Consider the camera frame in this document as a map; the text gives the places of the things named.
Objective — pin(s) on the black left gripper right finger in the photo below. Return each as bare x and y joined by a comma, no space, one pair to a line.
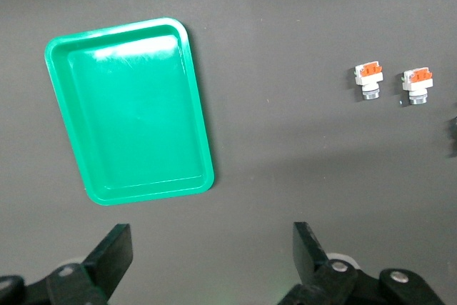
307,248

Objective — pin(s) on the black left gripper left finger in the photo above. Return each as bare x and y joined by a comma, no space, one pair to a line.
110,258

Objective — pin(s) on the white push button orange block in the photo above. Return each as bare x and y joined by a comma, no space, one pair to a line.
368,76
417,81

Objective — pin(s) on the green plastic tray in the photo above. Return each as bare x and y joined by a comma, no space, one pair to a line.
135,112

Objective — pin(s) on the black push button red cap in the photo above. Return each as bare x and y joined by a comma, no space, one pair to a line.
453,137

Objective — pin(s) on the dark grey table mat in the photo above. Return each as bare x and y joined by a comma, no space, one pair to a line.
250,5

